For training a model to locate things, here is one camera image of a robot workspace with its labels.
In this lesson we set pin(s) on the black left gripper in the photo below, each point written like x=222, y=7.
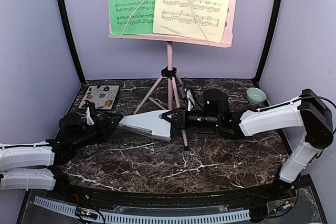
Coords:
x=109, y=128

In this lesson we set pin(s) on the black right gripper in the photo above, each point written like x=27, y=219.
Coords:
x=181, y=120

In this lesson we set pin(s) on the white metronome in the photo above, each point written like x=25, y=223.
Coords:
x=148, y=124

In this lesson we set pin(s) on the yellow paper sheet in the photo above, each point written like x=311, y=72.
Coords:
x=197, y=19

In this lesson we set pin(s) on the green paper sheet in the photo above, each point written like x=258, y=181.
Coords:
x=136, y=18

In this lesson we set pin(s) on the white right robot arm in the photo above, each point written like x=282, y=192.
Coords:
x=306, y=110

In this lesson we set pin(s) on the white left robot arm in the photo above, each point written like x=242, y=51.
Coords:
x=35, y=165

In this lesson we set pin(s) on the floral patterned coaster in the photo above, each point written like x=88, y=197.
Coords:
x=103, y=96

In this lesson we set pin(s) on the pale green bowl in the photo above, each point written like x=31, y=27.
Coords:
x=255, y=96

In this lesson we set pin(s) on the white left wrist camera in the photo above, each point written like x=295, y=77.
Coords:
x=90, y=113

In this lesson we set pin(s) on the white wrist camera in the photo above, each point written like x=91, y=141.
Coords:
x=187, y=96
x=90, y=113

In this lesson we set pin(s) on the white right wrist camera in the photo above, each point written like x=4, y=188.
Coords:
x=187, y=96

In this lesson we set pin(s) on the black front rail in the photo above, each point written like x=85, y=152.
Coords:
x=253, y=197

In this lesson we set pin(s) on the grey cable duct strip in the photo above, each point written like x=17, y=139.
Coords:
x=123, y=214

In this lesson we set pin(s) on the black left frame post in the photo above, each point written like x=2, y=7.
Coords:
x=70, y=40

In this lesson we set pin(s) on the black frame post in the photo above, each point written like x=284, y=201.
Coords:
x=70, y=40
x=268, y=41

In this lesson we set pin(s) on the black right frame post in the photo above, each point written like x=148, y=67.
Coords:
x=268, y=41

